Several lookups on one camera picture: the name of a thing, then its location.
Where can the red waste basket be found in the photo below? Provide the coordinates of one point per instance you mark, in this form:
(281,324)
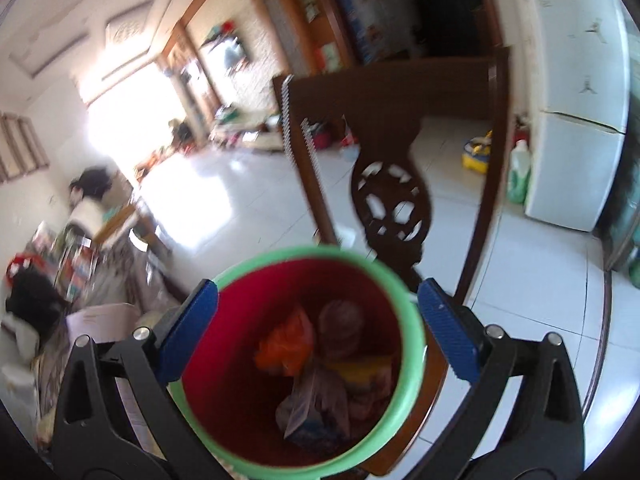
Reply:
(326,134)

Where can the wall mounted television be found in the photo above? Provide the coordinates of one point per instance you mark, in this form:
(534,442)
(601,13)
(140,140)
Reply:
(234,55)

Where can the yellow toy container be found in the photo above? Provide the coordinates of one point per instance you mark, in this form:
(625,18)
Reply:
(476,153)

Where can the black bag on table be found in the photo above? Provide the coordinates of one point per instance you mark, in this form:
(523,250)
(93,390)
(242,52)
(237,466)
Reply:
(34,300)

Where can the orange plastic bag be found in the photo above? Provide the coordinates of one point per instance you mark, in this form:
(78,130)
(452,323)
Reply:
(288,347)

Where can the white refrigerator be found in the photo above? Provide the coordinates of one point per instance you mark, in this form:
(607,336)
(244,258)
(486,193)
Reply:
(579,63)

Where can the red bin with green rim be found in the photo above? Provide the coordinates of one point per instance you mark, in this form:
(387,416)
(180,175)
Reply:
(230,404)

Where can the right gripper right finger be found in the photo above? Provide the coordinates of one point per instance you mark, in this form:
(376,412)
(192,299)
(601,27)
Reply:
(544,435)

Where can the green detergent bottle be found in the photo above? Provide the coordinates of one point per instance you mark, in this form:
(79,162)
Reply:
(519,172)

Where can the framed wall picture set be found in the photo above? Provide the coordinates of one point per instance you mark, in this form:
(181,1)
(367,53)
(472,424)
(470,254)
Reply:
(21,150)

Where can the low TV cabinet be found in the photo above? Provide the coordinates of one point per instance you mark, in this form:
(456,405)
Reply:
(255,130)

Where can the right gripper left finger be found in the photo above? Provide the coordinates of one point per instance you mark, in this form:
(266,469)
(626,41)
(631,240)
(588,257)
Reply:
(93,437)

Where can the dark wooden chair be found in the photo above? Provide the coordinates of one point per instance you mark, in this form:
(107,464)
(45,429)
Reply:
(385,104)

